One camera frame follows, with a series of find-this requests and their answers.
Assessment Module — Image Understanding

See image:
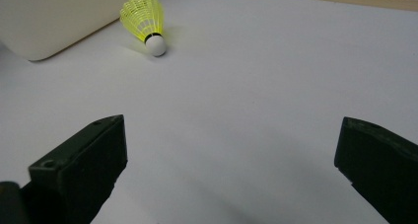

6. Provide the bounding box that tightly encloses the white plastic box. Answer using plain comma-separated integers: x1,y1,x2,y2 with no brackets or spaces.
0,0,146,62

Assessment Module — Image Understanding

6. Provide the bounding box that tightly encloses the yellow shuttlecock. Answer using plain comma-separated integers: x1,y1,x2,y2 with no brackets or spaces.
119,0,168,57

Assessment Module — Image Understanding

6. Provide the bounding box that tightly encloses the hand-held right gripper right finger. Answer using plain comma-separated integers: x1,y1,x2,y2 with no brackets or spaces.
333,116,418,224

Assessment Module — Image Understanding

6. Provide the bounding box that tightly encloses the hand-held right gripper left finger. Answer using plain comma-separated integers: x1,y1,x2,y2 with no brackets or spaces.
21,113,128,224

